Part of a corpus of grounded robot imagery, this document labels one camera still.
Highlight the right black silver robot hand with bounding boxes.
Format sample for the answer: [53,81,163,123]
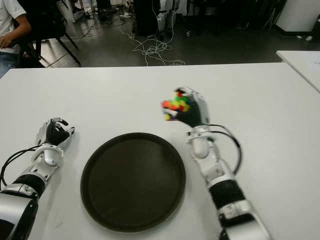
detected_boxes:
[168,86,211,128]

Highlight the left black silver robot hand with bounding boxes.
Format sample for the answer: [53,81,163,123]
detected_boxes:
[36,117,76,151]

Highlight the multicoloured Rubik's cube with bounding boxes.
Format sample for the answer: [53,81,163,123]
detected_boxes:
[161,91,192,123]

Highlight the round dark brown plate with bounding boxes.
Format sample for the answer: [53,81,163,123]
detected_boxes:
[80,132,187,233]

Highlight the white humanoid robot legs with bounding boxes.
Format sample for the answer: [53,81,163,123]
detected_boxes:
[156,0,180,41]

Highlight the black cabinet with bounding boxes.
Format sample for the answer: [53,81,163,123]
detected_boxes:
[134,0,161,37]

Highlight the black chair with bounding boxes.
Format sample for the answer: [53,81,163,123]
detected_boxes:
[13,0,82,68]

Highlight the white side table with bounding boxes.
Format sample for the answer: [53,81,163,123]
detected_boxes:
[276,49,320,93]

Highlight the seated person in white shirt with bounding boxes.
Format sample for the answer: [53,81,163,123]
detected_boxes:
[0,0,33,77]

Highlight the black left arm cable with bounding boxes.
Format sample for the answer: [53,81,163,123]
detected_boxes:
[0,147,38,187]

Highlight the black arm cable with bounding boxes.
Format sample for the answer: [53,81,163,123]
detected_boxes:
[0,147,38,187]
[208,124,244,174]

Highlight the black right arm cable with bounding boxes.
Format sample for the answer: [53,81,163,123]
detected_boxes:
[208,124,244,174]

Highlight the tangled white floor cable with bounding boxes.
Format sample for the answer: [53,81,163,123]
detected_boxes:
[119,26,186,67]

